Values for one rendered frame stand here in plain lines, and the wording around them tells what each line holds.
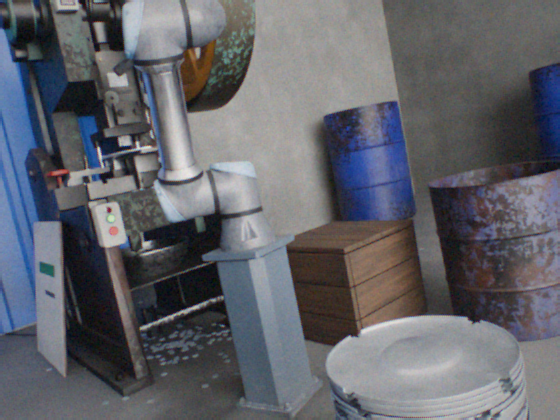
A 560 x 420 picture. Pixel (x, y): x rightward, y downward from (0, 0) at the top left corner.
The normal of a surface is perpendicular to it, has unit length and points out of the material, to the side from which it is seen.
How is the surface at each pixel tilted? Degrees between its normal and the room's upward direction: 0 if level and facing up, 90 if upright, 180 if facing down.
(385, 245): 90
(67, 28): 90
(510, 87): 90
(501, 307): 92
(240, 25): 113
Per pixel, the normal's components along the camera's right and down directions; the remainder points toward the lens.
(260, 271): 0.21, 0.07
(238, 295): -0.53, 0.21
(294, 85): 0.62, -0.03
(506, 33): -0.77, 0.22
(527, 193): -0.05, 0.17
